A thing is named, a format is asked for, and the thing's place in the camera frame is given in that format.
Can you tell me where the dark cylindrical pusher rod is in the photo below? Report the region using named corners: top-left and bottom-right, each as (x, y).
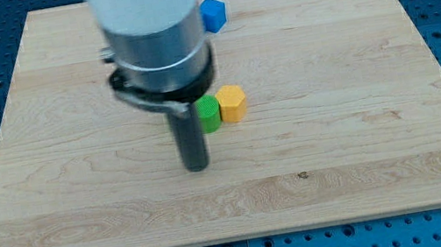
top-left (167, 103), bottom-right (210, 172)

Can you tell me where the black clamp ring mount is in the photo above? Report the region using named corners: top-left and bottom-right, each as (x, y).
top-left (100, 32), bottom-right (215, 119)

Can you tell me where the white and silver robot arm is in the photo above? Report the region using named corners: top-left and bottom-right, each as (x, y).
top-left (85, 0), bottom-right (215, 172)

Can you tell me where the green cylinder block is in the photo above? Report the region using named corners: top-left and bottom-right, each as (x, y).
top-left (196, 95), bottom-right (221, 133)

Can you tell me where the yellow hexagon block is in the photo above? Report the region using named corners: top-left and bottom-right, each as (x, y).
top-left (215, 84), bottom-right (247, 123)

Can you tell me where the blue cube block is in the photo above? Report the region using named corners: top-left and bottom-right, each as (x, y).
top-left (199, 0), bottom-right (227, 33)

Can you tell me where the light wooden board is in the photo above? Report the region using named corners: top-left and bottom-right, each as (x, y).
top-left (0, 0), bottom-right (441, 247)

